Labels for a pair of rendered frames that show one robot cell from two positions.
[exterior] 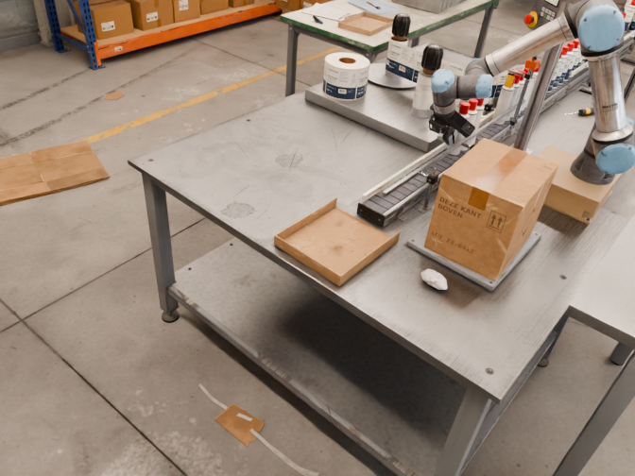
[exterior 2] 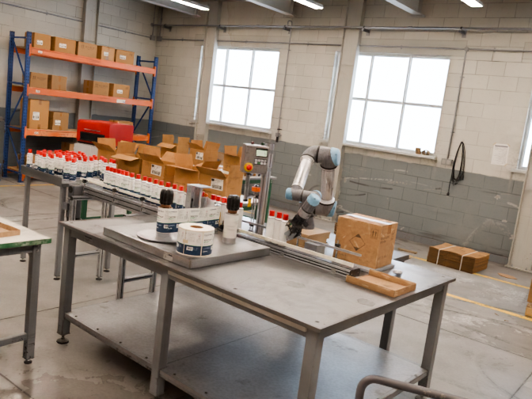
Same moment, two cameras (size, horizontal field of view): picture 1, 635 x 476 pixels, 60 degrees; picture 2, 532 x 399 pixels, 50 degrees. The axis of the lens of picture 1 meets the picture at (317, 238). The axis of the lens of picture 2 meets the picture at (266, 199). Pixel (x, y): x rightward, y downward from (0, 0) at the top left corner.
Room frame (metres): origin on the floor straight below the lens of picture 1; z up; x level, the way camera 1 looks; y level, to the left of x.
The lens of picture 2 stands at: (1.95, 3.01, 1.71)
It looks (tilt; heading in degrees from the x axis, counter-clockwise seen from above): 9 degrees down; 272
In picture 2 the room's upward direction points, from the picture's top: 7 degrees clockwise
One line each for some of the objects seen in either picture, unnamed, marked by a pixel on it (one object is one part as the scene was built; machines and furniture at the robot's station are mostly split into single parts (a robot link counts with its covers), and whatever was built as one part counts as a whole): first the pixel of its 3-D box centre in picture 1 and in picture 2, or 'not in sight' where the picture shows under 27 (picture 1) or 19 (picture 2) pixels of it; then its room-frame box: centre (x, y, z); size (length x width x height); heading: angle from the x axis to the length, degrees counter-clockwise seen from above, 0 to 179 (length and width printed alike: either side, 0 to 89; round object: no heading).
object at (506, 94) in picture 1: (504, 100); (238, 216); (2.24, -0.73, 0.98); 0.05 x 0.05 x 0.20
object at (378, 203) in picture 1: (485, 135); (249, 238); (2.15, -0.66, 0.86); 1.65 x 0.08 x 0.04; 143
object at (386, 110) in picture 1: (412, 93); (186, 241); (2.52, -0.38, 0.86); 0.80 x 0.67 x 0.05; 143
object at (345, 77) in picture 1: (345, 76); (195, 239); (2.42, -0.06, 0.95); 0.20 x 0.20 x 0.14
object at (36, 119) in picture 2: not in sight; (85, 112); (5.89, -7.55, 1.26); 2.78 x 0.61 x 2.51; 55
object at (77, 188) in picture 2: not in sight; (73, 203); (3.77, -1.74, 0.71); 0.15 x 0.12 x 0.34; 53
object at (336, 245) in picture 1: (337, 238); (381, 282); (1.36, -0.06, 0.85); 0.30 x 0.26 x 0.04; 143
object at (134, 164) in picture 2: not in sight; (134, 161); (3.69, -3.29, 0.97); 0.44 x 0.38 x 0.37; 60
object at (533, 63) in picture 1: (515, 93); (250, 209); (2.17, -0.74, 1.05); 0.10 x 0.04 x 0.33; 53
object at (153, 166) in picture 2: not in sight; (161, 167); (3.33, -3.04, 0.97); 0.45 x 0.38 x 0.37; 58
